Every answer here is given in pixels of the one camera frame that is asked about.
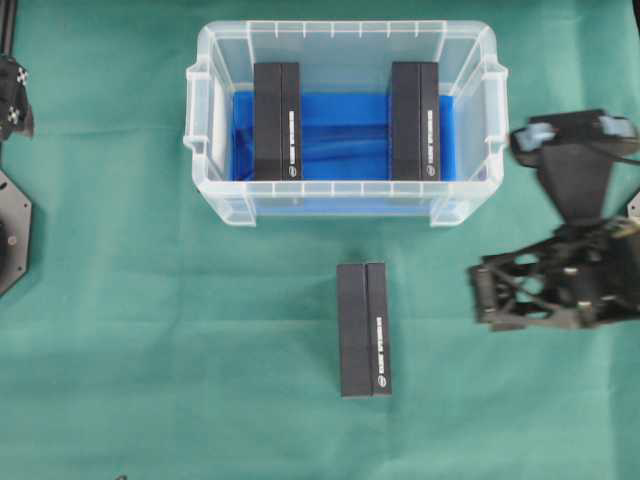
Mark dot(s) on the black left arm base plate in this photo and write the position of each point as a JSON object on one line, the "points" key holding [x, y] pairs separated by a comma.
{"points": [[16, 219]]}

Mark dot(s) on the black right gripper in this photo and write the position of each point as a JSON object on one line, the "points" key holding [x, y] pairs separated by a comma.
{"points": [[557, 282]]}

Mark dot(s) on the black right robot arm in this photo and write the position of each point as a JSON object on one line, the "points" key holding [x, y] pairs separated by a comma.
{"points": [[622, 269]]}

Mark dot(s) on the clear plastic storage case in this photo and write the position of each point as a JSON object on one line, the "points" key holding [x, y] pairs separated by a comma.
{"points": [[348, 57]]}

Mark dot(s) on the blue cloth inside case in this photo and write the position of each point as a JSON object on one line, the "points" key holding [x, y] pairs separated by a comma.
{"points": [[345, 136]]}

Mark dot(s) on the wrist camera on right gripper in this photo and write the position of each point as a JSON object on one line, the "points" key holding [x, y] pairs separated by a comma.
{"points": [[591, 126]]}

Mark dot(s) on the black camera box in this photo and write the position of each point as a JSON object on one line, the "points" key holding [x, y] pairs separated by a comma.
{"points": [[415, 122], [277, 122], [364, 330]]}

